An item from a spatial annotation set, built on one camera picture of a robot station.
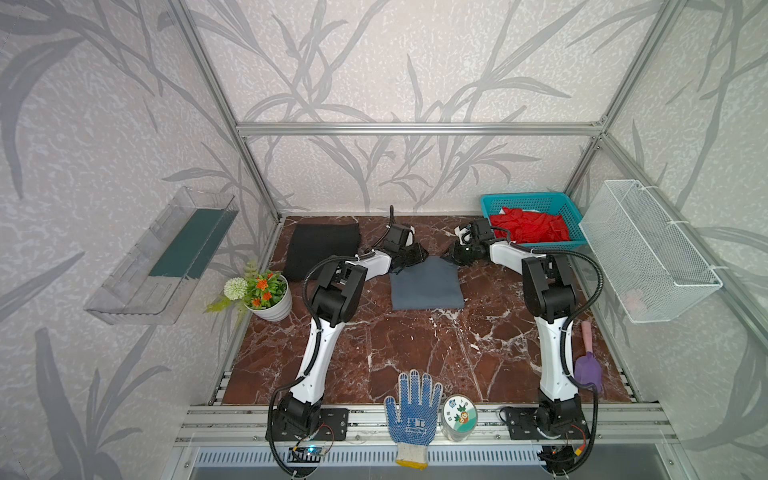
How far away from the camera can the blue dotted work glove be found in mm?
706

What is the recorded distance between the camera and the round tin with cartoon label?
0.68m

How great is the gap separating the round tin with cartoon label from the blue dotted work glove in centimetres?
6
